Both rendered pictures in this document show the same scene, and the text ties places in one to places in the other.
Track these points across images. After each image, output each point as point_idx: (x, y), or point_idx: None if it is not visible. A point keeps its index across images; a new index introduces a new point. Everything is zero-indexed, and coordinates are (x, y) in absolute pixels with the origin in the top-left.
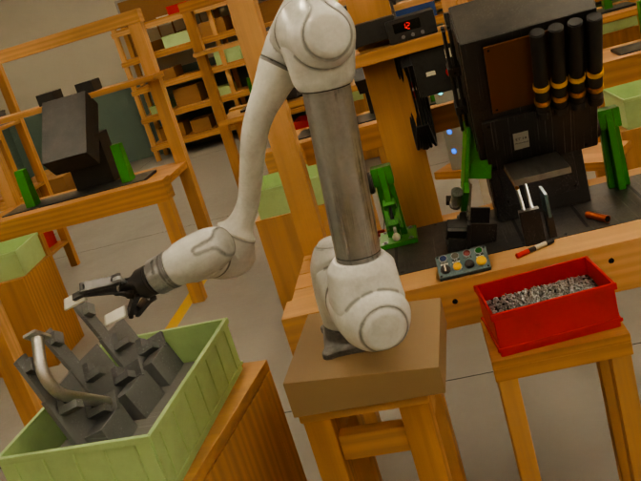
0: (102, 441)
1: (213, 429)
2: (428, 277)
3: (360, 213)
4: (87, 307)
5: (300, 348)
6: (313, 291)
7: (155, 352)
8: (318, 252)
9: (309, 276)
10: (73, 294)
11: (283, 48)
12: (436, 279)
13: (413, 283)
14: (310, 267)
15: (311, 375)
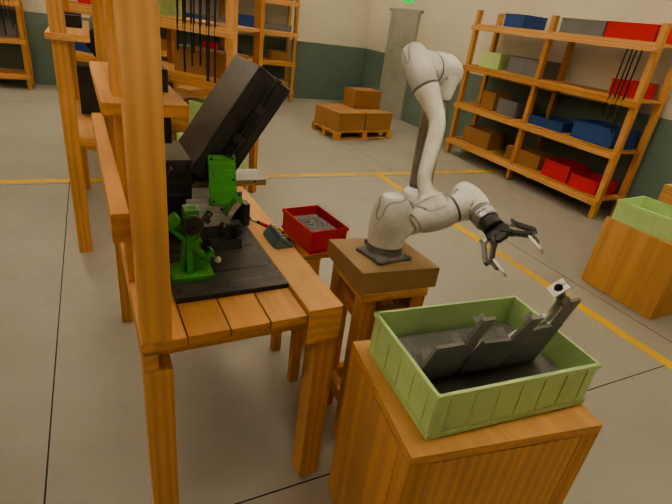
0: (536, 313)
1: None
2: (283, 252)
3: None
4: (484, 315)
5: (404, 268)
6: (279, 308)
7: (422, 360)
8: (406, 201)
9: (240, 319)
10: (538, 239)
11: (455, 77)
12: (287, 249)
13: (292, 256)
14: (405, 213)
15: (427, 261)
